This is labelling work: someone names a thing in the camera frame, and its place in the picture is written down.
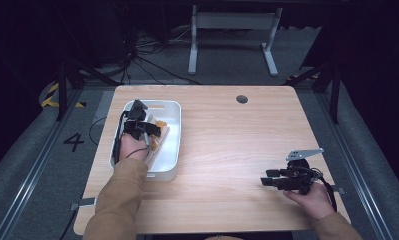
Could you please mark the beige glove with orange fingers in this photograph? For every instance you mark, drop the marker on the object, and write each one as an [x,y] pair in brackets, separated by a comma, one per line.
[163,138]

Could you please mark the person's tan clothing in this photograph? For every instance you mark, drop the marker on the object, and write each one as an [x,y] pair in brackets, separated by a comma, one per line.
[223,238]

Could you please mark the grey metal table bracket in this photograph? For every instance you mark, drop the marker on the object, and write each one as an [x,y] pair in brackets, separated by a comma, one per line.
[87,202]
[338,190]

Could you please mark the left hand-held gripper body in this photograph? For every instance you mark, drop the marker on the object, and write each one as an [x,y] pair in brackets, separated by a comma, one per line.
[135,115]

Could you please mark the person's right hand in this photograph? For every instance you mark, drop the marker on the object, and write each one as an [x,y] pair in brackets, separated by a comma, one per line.
[315,201]

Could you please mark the white plastic bin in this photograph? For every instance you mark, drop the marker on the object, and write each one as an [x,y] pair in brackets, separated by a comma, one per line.
[172,133]

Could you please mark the person's left hand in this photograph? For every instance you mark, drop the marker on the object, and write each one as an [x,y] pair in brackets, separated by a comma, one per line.
[132,148]

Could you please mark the aluminium floor rail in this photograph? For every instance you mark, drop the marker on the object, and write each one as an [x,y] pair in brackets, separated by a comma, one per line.
[357,173]
[30,176]

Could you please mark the black metal stand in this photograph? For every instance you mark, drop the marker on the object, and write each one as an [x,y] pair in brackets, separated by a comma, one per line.
[335,96]
[62,90]

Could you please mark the grey metal stand frame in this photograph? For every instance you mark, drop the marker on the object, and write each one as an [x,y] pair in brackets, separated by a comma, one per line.
[233,20]

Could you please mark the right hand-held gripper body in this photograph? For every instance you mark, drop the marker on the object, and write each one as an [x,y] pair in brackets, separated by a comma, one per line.
[297,178]

